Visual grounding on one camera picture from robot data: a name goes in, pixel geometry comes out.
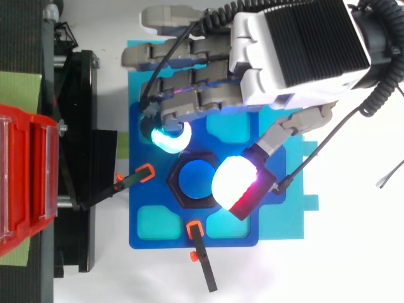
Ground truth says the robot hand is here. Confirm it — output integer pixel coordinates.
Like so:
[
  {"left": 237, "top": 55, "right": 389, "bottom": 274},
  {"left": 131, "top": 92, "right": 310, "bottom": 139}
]
[{"left": 121, "top": 0, "right": 372, "bottom": 222}]

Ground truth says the large black nut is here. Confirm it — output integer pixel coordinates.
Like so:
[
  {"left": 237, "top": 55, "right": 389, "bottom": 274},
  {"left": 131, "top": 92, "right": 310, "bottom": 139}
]
[{"left": 165, "top": 150, "right": 222, "bottom": 210}]

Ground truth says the turquoise plate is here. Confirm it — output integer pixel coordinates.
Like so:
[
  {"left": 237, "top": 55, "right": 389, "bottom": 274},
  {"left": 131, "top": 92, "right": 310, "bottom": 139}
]
[{"left": 126, "top": 39, "right": 319, "bottom": 241}]

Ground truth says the blue plate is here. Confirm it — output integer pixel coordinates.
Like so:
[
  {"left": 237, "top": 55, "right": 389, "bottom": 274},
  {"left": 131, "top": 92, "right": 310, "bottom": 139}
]
[{"left": 128, "top": 100, "right": 288, "bottom": 251}]

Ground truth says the black-and-orange clip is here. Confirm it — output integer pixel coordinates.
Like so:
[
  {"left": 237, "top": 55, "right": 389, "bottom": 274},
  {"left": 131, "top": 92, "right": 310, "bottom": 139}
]
[
  {"left": 185, "top": 220, "right": 219, "bottom": 293},
  {"left": 78, "top": 163, "right": 156, "bottom": 211}
]

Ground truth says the black stand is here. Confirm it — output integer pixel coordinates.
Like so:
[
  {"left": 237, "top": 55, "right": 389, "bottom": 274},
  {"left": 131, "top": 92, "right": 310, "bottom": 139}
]
[{"left": 0, "top": 0, "right": 128, "bottom": 303}]

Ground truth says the red bin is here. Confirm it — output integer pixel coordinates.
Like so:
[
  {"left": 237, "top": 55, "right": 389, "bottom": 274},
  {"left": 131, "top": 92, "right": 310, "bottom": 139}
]
[{"left": 0, "top": 103, "right": 61, "bottom": 257}]

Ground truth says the black coiled cable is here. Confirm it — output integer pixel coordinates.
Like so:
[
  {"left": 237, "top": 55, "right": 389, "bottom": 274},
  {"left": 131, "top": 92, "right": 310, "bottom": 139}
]
[{"left": 196, "top": 0, "right": 404, "bottom": 118}]

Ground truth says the thin black cable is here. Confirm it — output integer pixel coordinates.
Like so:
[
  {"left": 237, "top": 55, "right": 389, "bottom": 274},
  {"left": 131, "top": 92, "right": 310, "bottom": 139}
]
[
  {"left": 273, "top": 105, "right": 363, "bottom": 194},
  {"left": 140, "top": 19, "right": 206, "bottom": 110}
]

